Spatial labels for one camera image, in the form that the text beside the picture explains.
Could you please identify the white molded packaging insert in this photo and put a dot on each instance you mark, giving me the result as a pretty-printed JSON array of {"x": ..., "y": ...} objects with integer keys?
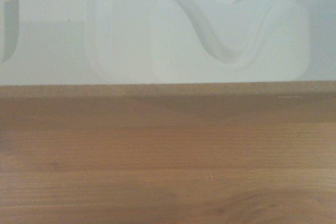
[{"x": 126, "y": 37}]

